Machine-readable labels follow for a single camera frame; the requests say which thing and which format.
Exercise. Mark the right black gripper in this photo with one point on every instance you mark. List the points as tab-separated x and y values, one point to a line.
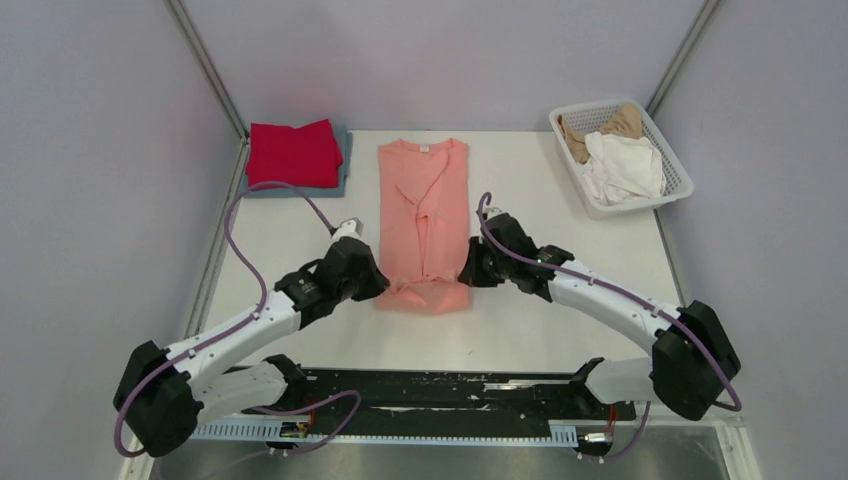
472	275

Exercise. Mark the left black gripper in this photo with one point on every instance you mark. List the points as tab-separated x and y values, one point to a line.
378	282

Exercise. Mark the salmon pink t shirt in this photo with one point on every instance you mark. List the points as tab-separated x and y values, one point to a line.
424	226

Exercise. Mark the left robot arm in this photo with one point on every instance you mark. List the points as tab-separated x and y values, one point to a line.
165	393

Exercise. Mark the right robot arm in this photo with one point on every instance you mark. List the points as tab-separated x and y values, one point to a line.
689	360

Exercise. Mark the folded red t shirt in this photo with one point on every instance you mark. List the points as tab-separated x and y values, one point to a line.
295	156

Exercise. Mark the folded grey-blue t shirt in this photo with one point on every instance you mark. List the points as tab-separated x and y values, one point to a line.
338	179

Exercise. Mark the white t shirt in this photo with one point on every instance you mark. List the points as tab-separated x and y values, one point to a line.
622	170

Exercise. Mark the white plastic basket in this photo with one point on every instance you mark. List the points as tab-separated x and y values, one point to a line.
591	116

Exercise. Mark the tan t shirt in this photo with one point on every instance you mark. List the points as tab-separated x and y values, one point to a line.
626	122

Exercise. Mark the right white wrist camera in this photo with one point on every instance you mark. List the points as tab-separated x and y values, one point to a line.
490	212

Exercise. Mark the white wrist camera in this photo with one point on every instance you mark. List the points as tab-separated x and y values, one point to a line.
350	228
490	212

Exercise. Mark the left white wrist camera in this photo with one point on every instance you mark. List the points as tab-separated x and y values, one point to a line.
350	228

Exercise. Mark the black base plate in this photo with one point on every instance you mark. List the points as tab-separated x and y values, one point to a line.
539	396

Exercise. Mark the slotted cable duct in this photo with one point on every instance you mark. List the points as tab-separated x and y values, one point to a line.
488	429

